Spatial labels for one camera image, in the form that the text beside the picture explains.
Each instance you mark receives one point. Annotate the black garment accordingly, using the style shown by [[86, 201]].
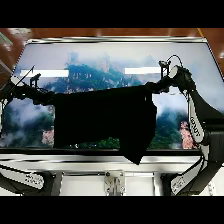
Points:
[[106, 116]]

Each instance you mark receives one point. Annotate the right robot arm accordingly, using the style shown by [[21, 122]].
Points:
[[204, 118]]

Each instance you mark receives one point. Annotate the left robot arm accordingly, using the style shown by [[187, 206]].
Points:
[[30, 94]]

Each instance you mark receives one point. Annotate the silver frame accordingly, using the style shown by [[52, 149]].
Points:
[[100, 163]]

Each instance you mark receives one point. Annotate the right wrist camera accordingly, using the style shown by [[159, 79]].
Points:
[[163, 65]]

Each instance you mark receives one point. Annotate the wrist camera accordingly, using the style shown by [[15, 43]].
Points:
[[163, 65], [34, 80]]

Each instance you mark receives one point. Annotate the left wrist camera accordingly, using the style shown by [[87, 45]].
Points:
[[34, 80]]

